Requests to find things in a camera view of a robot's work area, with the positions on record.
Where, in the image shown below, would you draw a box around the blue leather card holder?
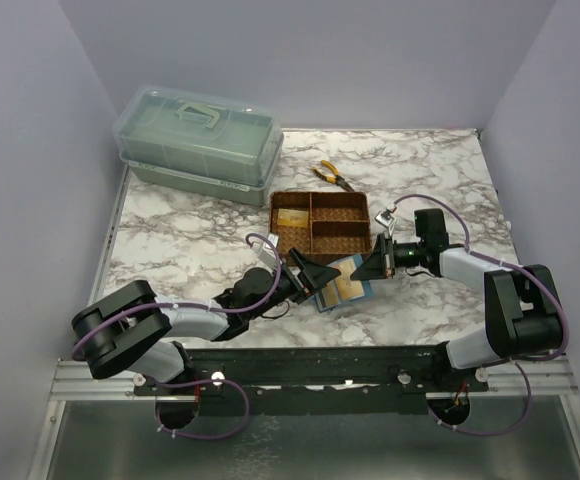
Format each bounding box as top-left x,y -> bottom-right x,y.
315,254 -> 374,313

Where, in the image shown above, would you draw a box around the gold credit card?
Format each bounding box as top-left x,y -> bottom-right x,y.
316,281 -> 341,311
277,208 -> 309,228
335,273 -> 365,302

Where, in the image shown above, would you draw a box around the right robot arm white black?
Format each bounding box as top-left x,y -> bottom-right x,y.
351,208 -> 566,370

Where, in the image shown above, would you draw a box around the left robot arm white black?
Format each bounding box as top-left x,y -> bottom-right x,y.
71,248 -> 340,383

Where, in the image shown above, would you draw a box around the brown woven divided basket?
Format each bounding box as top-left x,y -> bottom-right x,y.
269,191 -> 373,264

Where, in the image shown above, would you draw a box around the green plastic storage box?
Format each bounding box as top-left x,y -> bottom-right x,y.
113,85 -> 284,207

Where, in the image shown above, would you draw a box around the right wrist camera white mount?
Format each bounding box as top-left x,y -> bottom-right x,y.
374,206 -> 397,238

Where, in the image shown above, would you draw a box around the yellow handled pliers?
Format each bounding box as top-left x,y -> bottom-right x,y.
312,160 -> 354,192

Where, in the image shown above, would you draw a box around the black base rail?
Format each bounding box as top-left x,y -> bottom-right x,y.
134,346 -> 488,416

